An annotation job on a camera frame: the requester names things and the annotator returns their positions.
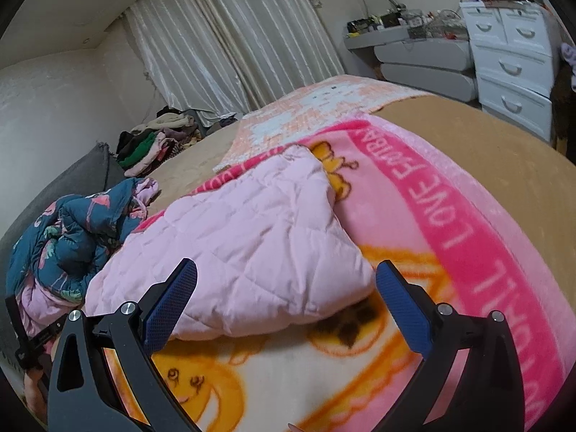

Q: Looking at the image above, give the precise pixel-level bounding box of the pink quilted jacket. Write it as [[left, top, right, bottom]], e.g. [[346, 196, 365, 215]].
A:
[[84, 145, 374, 340]]

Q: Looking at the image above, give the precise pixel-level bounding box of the clutter on vanity desk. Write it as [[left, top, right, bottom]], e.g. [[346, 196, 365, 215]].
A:
[[347, 9, 469, 40]]

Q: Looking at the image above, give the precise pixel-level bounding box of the pile of folded clothes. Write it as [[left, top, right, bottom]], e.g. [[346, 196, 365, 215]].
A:
[[114, 106, 238, 177]]

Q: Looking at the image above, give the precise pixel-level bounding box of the tan bed sheet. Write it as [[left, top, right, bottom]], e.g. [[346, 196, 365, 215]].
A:
[[150, 96, 575, 298]]

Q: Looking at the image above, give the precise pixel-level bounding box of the black garment on chair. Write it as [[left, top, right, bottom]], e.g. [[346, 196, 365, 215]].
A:
[[551, 62, 575, 164]]

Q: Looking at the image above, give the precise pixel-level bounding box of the teal floral duvet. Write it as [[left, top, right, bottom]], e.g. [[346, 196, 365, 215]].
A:
[[6, 177, 160, 337]]

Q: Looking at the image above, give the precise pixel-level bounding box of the white drawer dresser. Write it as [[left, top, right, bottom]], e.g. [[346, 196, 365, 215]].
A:
[[460, 1, 561, 143]]

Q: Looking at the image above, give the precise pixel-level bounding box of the person's left hand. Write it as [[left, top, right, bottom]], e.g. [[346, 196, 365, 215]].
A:
[[23, 369, 48, 424]]

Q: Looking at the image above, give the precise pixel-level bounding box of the white striped curtain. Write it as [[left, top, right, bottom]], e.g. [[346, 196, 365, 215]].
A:
[[125, 0, 345, 124]]

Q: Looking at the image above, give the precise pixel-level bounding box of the grey upholstered headboard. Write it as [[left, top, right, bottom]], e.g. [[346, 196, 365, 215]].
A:
[[1, 143, 124, 258]]

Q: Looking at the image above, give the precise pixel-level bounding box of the lilac garment on chair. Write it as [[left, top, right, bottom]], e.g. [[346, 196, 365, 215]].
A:
[[561, 42, 576, 91]]

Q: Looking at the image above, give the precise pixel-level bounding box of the pink cartoon fleece blanket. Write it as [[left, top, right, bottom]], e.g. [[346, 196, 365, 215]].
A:
[[153, 116, 575, 431]]

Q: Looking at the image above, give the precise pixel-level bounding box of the peach white patterned blanket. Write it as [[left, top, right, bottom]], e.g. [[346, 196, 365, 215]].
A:
[[214, 75, 427, 173]]

